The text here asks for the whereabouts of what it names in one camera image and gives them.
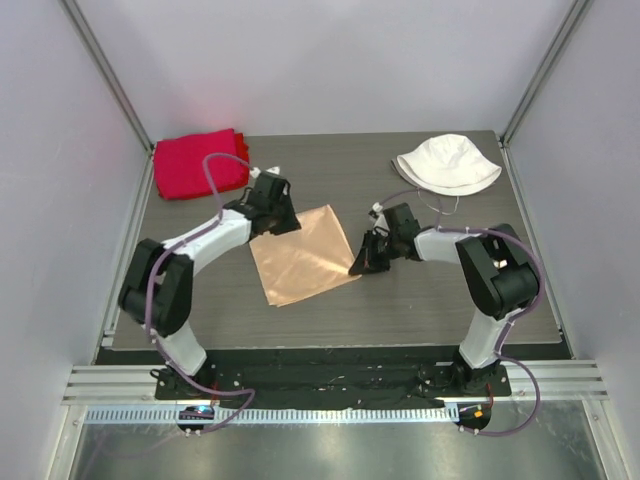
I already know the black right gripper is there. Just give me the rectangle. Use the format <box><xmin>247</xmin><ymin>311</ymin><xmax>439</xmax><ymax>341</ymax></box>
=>
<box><xmin>352</xmin><ymin>230</ymin><xmax>401</xmax><ymax>275</ymax></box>

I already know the beige satin napkin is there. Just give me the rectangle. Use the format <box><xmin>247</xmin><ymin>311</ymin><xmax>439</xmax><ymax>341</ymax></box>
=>
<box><xmin>249</xmin><ymin>205</ymin><xmax>359</xmax><ymax>307</ymax></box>

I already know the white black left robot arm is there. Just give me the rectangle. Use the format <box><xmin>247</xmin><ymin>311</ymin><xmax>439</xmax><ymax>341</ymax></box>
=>
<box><xmin>118</xmin><ymin>171</ymin><xmax>301</xmax><ymax>399</ymax></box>

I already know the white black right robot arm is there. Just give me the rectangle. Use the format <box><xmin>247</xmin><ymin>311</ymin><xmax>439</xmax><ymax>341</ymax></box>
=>
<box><xmin>348</xmin><ymin>203</ymin><xmax>545</xmax><ymax>395</ymax></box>

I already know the red folded cloth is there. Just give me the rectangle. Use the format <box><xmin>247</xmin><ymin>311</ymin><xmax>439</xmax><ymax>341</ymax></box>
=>
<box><xmin>153</xmin><ymin>129</ymin><xmax>249</xmax><ymax>200</ymax></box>

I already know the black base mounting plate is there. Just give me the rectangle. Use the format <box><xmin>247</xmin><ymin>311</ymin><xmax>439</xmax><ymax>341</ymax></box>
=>
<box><xmin>94</xmin><ymin>344</ymin><xmax>516</xmax><ymax>409</ymax></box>

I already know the white bucket hat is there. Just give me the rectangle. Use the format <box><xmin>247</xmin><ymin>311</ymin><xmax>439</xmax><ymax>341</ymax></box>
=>
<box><xmin>390</xmin><ymin>133</ymin><xmax>502</xmax><ymax>216</ymax></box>

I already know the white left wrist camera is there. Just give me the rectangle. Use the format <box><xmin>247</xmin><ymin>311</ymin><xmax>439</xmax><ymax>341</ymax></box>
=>
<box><xmin>249</xmin><ymin>166</ymin><xmax>281</xmax><ymax>179</ymax></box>

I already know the white slotted cable duct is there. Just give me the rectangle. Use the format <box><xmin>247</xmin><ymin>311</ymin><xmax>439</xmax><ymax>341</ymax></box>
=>
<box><xmin>84</xmin><ymin>404</ymin><xmax>459</xmax><ymax>425</ymax></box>

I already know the aluminium frame rail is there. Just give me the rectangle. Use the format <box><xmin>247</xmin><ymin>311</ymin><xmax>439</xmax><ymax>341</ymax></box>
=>
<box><xmin>63</xmin><ymin>360</ymin><xmax>608</xmax><ymax>409</ymax></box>

